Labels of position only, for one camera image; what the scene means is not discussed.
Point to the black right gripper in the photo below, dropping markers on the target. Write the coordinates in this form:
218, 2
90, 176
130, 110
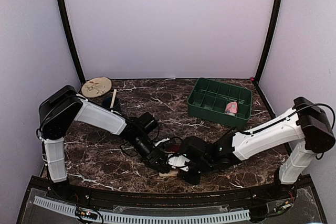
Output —
193, 180

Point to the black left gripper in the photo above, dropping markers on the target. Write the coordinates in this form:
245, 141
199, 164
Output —
154, 156

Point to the beige striped sock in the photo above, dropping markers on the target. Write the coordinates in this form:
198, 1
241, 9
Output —
173, 171

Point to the pink patterned sock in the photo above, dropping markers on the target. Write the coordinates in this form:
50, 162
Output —
231, 108

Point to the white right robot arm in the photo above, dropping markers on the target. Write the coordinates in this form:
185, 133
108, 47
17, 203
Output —
305, 123

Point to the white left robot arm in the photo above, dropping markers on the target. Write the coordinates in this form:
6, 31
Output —
66, 106

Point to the dark blue mug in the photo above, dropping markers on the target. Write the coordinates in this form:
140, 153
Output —
116, 104

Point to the wooden stick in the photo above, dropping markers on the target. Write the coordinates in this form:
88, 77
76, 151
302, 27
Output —
113, 98

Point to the green compartment tray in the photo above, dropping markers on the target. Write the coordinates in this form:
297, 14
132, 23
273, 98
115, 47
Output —
209, 98

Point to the beige embroidered round coaster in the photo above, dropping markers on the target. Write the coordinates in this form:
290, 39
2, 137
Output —
96, 87

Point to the black front rail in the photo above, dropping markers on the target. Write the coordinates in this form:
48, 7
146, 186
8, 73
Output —
108, 198

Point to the white slotted cable duct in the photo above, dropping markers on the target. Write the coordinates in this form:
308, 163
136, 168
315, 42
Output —
143, 215

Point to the right black frame post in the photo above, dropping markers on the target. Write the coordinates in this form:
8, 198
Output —
268, 40

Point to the black frame post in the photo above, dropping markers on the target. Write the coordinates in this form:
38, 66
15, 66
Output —
70, 40
268, 40

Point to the left black frame post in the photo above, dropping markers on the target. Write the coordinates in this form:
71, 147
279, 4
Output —
70, 40

